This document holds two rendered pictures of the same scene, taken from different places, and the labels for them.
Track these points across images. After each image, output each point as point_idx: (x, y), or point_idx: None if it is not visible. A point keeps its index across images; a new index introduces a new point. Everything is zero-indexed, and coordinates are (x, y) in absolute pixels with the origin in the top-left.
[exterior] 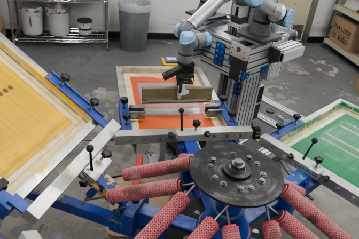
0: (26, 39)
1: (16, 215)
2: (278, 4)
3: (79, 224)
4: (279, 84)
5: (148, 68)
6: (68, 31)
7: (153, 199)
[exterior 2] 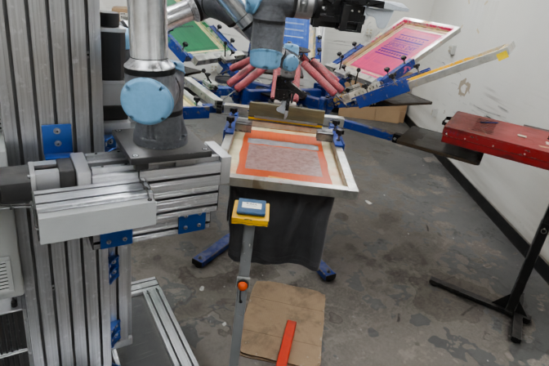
0: None
1: (435, 337)
2: (127, 21)
3: (356, 313)
4: None
5: (304, 181)
6: None
7: (264, 322)
